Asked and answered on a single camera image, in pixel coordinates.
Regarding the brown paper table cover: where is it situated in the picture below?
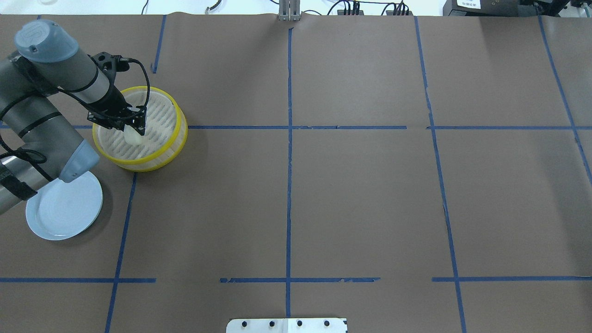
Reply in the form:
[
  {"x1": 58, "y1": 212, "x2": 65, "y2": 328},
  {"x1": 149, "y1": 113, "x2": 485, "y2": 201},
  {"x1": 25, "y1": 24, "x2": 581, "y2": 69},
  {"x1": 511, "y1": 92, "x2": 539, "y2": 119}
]
[{"x1": 1, "y1": 13, "x2": 591, "y2": 333}]

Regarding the metal base plate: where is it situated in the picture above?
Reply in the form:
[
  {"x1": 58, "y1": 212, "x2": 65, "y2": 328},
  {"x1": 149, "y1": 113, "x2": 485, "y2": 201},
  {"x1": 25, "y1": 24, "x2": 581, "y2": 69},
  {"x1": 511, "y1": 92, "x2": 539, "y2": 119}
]
[{"x1": 226, "y1": 317, "x2": 348, "y2": 333}]

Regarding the light blue plate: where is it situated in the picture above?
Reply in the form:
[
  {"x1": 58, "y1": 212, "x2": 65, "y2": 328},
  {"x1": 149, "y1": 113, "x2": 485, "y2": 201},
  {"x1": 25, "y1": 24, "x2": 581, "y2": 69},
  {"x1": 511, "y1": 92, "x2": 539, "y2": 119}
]
[{"x1": 25, "y1": 172, "x2": 104, "y2": 241}]

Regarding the aluminium frame post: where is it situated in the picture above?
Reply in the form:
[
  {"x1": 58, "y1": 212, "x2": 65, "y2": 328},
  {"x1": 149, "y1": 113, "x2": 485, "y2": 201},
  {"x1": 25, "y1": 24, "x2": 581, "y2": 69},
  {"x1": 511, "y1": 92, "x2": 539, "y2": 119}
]
[{"x1": 276, "y1": 0, "x2": 302, "y2": 22}]

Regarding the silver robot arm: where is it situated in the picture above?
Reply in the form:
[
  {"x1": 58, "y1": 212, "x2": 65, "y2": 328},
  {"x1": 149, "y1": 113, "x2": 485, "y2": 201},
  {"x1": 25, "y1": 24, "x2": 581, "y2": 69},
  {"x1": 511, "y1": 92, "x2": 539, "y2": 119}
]
[{"x1": 0, "y1": 19, "x2": 147, "y2": 213}]

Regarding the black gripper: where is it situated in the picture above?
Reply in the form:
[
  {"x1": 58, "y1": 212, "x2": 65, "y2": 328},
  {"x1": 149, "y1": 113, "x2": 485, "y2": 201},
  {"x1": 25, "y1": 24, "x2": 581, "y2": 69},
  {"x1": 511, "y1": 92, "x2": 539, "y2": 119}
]
[{"x1": 87, "y1": 83, "x2": 147, "y2": 136}]

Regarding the black box with label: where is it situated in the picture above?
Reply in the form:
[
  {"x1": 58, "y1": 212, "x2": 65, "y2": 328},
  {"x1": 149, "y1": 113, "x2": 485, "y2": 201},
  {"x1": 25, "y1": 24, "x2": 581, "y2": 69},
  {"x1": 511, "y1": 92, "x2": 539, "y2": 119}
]
[{"x1": 442, "y1": 0, "x2": 591, "y2": 18}]

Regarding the white steamed bun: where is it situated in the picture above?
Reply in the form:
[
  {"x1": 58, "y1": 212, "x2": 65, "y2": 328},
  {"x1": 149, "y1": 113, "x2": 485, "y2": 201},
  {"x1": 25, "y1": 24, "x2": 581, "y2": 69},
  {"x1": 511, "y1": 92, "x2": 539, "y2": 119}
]
[{"x1": 124, "y1": 126, "x2": 142, "y2": 146}]

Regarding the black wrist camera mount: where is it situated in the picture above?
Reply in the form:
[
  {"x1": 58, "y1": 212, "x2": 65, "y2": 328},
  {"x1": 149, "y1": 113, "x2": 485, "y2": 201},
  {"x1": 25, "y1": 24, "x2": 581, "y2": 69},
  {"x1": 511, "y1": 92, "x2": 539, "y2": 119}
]
[{"x1": 90, "y1": 51, "x2": 130, "y2": 85}]

